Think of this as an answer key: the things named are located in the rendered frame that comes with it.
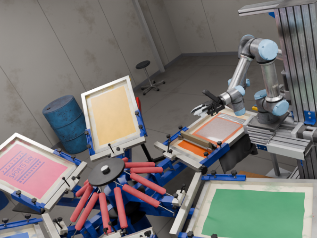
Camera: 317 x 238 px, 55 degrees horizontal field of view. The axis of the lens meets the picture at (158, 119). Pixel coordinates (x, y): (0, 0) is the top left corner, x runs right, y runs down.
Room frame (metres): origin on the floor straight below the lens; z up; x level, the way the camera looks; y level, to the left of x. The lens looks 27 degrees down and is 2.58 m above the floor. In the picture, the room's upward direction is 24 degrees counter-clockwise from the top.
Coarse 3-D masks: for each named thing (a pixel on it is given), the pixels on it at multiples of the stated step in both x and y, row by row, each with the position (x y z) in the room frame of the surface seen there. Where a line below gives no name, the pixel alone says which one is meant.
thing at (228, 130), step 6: (222, 126) 2.50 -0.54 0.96; (228, 126) 2.46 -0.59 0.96; (234, 126) 2.41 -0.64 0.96; (240, 126) 2.38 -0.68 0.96; (216, 132) 2.44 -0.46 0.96; (222, 132) 2.40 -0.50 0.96; (228, 132) 2.36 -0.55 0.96; (234, 132) 2.32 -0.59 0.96; (210, 138) 2.39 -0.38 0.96; (216, 138) 2.35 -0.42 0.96; (222, 138) 2.31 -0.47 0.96; (228, 138) 2.27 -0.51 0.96; (216, 144) 2.26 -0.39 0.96; (192, 150) 2.33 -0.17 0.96; (198, 150) 2.29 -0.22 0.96; (204, 150) 2.25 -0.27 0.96; (204, 156) 2.17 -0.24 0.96
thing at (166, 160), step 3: (165, 159) 2.25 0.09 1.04; (168, 159) 2.23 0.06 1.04; (162, 162) 2.22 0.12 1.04; (165, 162) 2.20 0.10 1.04; (168, 162) 2.20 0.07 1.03; (171, 162) 2.21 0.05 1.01; (159, 165) 2.20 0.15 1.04; (162, 165) 2.18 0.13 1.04; (165, 165) 2.18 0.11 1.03; (168, 165) 2.19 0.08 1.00; (162, 168) 2.17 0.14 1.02; (165, 168) 2.18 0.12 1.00
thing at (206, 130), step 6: (210, 120) 2.68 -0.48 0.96; (216, 120) 2.64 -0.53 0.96; (222, 120) 2.59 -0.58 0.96; (228, 120) 2.55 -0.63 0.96; (204, 126) 2.63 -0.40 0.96; (210, 126) 2.58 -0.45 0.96; (216, 126) 2.54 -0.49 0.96; (198, 132) 2.57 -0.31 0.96; (204, 132) 2.53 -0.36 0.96; (210, 132) 2.48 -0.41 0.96; (204, 138) 2.43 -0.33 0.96; (180, 144) 2.50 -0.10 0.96; (186, 144) 2.45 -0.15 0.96; (192, 144) 2.41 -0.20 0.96
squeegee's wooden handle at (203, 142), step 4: (180, 132) 2.54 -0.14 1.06; (184, 132) 2.50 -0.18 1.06; (184, 136) 2.50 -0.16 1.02; (188, 136) 2.43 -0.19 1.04; (192, 136) 2.38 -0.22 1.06; (196, 136) 2.35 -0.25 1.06; (192, 140) 2.39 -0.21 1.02; (196, 140) 2.33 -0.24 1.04; (200, 140) 2.27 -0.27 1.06; (204, 140) 2.24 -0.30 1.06; (200, 144) 2.29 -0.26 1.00; (204, 144) 2.23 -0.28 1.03; (208, 144) 2.18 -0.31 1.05
